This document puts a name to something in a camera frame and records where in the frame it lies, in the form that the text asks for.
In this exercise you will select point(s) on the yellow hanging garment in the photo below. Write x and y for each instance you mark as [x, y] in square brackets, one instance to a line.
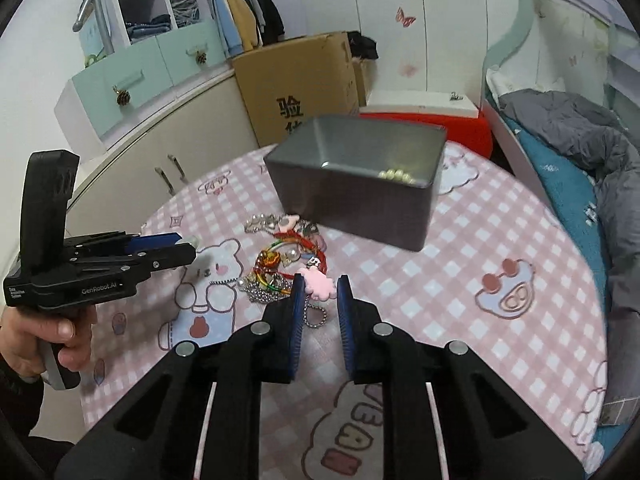
[245, 15]

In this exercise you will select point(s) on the pinecone drawer knob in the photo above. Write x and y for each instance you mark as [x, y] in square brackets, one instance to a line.
[124, 97]
[202, 58]

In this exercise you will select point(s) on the folded grey clothes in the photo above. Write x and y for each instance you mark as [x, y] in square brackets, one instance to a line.
[186, 10]

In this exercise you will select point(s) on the pale pearl bead strand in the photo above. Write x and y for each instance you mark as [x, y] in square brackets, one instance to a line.
[396, 175]

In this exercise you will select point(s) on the black cloth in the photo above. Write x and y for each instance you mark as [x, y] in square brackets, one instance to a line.
[362, 45]

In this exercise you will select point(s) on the grey metal tin box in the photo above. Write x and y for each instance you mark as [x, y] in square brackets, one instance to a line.
[350, 200]

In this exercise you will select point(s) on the folded blue jeans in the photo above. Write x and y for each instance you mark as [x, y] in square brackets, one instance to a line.
[147, 27]

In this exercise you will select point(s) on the person's left hand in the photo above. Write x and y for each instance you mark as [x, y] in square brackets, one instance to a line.
[25, 340]

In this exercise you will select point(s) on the grey quilt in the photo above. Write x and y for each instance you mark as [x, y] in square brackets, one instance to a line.
[590, 130]

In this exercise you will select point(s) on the orange red round pendant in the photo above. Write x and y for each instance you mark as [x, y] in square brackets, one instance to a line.
[267, 261]

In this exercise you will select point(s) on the light blue hanging garment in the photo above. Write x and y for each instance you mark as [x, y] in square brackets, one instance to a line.
[225, 15]

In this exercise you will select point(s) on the black hanging garment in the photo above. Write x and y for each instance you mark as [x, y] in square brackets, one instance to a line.
[267, 10]

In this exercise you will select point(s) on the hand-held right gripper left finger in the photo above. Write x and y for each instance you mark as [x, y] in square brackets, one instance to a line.
[298, 312]

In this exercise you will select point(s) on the person's left forearm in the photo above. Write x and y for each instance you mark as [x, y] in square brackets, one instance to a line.
[15, 410]

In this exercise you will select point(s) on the pink butterfly wall sticker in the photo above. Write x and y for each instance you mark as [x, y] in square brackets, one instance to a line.
[405, 17]

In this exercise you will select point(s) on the large brown cardboard box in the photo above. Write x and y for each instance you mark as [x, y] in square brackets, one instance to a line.
[300, 75]

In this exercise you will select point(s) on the teal bed sheet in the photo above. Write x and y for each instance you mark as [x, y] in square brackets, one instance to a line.
[560, 170]

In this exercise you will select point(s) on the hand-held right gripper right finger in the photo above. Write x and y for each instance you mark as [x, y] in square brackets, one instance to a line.
[344, 312]

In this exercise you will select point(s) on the white mint bed frame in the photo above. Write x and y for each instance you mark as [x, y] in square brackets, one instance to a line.
[510, 45]

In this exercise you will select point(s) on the red box with white lid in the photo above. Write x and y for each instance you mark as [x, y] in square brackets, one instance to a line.
[450, 125]

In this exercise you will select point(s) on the grey metal pole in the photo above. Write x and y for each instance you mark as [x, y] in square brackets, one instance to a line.
[95, 15]

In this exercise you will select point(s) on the small silver charm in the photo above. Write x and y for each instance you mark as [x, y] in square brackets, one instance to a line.
[313, 261]

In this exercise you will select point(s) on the pale butterfly wall sticker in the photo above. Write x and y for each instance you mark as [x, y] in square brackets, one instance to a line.
[409, 70]

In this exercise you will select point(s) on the pink flower charm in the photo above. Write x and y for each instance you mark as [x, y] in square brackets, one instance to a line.
[287, 223]

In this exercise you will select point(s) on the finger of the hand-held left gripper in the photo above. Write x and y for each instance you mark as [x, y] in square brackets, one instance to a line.
[172, 256]
[155, 242]

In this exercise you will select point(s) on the small metal clip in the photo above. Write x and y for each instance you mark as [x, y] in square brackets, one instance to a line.
[455, 96]

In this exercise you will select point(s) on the mint green drawer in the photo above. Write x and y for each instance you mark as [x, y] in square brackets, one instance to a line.
[192, 47]
[107, 87]

